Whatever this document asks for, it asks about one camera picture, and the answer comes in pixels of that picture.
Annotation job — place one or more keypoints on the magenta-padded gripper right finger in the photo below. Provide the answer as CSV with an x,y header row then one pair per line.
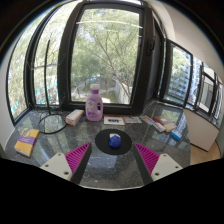
x,y
165,165

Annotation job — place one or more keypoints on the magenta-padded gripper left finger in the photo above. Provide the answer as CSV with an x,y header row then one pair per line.
x,y
59,165

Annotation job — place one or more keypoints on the blue and white computer mouse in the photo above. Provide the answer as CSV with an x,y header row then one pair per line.
x,y
114,141

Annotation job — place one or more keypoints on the round black mouse pad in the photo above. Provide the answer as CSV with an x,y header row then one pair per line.
x,y
101,143

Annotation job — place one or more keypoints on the small blue and white box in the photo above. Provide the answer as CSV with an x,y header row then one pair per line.
x,y
176,134

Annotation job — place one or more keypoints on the thin colourful book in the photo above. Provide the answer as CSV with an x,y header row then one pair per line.
x,y
148,120

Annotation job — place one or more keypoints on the orange and white carton box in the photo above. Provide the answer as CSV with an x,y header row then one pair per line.
x,y
74,117

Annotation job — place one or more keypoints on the printed paper leaflet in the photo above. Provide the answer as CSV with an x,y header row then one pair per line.
x,y
132,119

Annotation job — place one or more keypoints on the purple detergent bottle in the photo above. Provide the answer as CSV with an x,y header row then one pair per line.
x,y
94,108

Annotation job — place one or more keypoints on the white booklet with orange border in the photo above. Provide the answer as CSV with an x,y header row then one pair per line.
x,y
114,120

